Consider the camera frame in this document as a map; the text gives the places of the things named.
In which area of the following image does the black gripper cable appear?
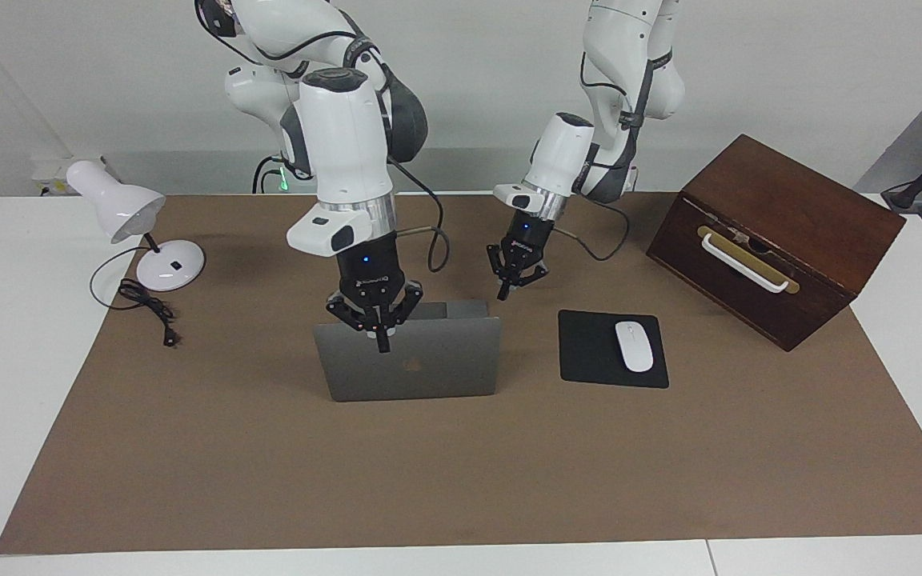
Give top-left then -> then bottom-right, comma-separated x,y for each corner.
195,0 -> 451,274
551,48 -> 674,262

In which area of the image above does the brown paper table mat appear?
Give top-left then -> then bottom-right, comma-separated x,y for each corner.
0,192 -> 922,555

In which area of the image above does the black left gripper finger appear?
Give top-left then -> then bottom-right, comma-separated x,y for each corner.
511,260 -> 550,290
487,244 -> 512,302

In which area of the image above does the gold handle backplate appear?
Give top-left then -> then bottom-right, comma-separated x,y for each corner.
697,226 -> 800,295

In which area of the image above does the white computer mouse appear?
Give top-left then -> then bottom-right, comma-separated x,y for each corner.
615,321 -> 655,374

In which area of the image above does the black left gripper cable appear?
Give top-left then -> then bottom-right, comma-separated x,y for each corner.
551,48 -> 674,262

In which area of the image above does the black mouse pad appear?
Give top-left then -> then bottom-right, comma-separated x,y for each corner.
558,310 -> 670,390

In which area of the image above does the black right arm base cable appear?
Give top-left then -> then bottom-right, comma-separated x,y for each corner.
251,156 -> 286,194

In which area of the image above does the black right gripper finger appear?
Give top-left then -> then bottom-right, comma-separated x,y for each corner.
382,280 -> 424,354
325,293 -> 383,354

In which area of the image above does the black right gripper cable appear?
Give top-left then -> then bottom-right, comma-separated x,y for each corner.
195,0 -> 451,274

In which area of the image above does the white box handle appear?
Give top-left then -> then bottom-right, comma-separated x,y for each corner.
701,233 -> 791,294

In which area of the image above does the black lamp power cable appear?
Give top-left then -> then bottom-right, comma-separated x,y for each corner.
90,244 -> 182,348

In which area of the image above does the silver grey laptop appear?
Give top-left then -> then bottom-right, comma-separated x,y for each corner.
313,300 -> 503,402

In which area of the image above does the white desk lamp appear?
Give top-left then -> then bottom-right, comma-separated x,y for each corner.
66,160 -> 206,292

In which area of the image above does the dark brown wooden box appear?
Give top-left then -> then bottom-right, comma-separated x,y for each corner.
646,134 -> 907,353

